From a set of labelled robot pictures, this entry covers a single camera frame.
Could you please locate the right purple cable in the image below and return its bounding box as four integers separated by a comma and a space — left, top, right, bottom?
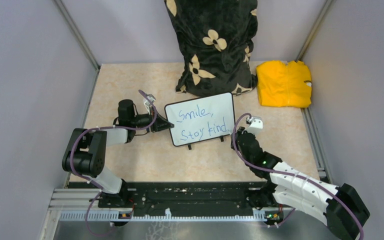
231, 113, 366, 240

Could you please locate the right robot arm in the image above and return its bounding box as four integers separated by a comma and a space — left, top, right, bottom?
231, 127, 370, 240

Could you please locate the folded yellow garment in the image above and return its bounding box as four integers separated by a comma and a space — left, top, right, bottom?
256, 60, 312, 108

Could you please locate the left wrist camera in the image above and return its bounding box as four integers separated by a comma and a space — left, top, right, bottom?
143, 94, 156, 114

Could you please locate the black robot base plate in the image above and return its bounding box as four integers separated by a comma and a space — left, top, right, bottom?
66, 178, 330, 228

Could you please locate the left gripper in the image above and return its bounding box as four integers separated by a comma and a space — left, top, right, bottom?
131, 106, 174, 133

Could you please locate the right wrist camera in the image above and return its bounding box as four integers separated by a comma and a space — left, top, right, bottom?
245, 116, 264, 136

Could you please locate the small whiteboard black frame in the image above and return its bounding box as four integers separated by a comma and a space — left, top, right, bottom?
164, 92, 236, 147

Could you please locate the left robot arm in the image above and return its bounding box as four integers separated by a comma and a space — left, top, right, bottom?
62, 99, 174, 207

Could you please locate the aluminium rail frame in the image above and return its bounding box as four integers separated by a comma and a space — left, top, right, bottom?
46, 185, 350, 223

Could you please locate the black floral blanket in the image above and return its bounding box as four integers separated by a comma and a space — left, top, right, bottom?
164, 0, 258, 97

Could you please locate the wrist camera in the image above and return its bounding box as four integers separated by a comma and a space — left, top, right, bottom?
245, 116, 264, 136
143, 94, 156, 114

